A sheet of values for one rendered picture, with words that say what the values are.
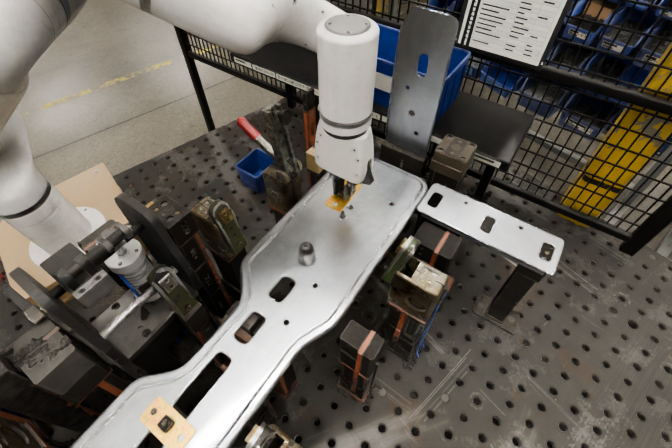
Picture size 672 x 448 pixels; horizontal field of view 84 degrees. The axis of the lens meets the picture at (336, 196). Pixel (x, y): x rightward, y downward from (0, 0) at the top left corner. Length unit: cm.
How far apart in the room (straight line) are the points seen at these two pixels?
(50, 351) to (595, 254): 129
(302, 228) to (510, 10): 69
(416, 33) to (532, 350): 79
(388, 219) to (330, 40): 42
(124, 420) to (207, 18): 58
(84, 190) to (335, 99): 94
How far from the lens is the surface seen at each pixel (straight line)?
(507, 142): 101
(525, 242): 85
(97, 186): 132
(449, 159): 88
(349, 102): 55
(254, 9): 51
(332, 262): 74
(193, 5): 51
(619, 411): 114
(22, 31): 63
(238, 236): 77
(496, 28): 106
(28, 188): 104
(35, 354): 73
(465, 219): 84
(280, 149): 76
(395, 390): 97
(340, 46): 51
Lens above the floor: 164
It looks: 49 degrees down
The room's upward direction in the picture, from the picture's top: straight up
